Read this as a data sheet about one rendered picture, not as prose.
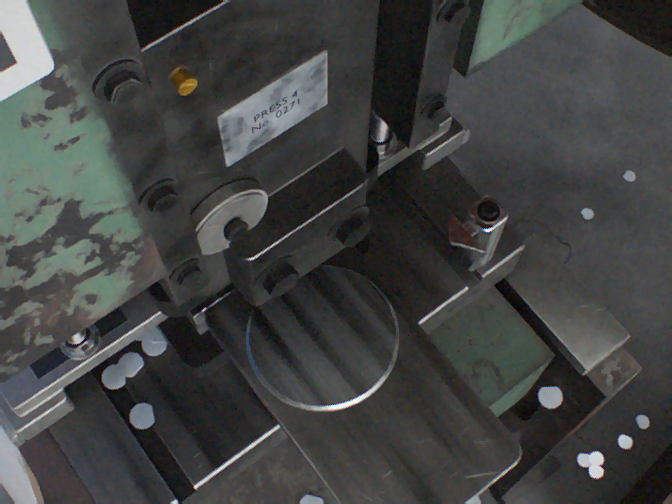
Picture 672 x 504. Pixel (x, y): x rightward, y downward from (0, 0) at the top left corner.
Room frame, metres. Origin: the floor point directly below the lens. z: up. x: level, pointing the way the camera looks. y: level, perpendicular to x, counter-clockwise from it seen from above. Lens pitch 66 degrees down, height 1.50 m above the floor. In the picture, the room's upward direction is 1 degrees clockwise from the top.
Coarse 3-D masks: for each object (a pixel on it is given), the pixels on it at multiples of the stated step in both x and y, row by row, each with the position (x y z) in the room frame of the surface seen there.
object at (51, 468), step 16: (48, 432) 0.20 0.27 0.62; (32, 448) 0.18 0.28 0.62; (48, 448) 0.18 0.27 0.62; (32, 464) 0.17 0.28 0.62; (48, 464) 0.17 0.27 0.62; (64, 464) 0.17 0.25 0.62; (48, 480) 0.15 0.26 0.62; (64, 480) 0.15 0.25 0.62; (48, 496) 0.14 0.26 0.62; (64, 496) 0.14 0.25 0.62; (80, 496) 0.14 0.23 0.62
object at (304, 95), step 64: (128, 0) 0.26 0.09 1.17; (192, 0) 0.27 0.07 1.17; (256, 0) 0.27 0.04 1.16; (320, 0) 0.30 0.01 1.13; (192, 64) 0.25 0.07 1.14; (256, 64) 0.27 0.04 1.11; (320, 64) 0.30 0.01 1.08; (192, 128) 0.25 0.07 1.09; (256, 128) 0.27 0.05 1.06; (320, 128) 0.30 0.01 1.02; (192, 192) 0.24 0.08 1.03; (256, 192) 0.25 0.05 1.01; (320, 192) 0.27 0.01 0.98; (256, 256) 0.23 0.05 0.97; (320, 256) 0.26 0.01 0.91
